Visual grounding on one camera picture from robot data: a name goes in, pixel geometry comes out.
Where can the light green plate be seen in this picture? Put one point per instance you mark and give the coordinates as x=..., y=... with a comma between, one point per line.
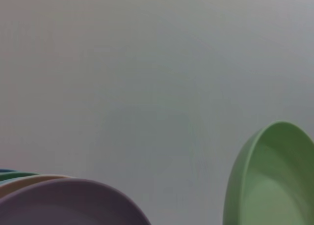
x=274, y=185

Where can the purple plate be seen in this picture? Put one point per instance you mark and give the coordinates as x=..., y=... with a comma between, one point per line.
x=68, y=205

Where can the beige plate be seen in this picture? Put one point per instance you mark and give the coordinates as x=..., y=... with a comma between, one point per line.
x=27, y=182

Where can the dark green plate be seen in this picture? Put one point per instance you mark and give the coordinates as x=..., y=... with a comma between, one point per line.
x=14, y=176

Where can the teal blue plate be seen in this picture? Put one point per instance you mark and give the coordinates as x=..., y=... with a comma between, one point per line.
x=6, y=171

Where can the light blue plate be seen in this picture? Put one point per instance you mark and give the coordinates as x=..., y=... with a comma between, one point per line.
x=2, y=182

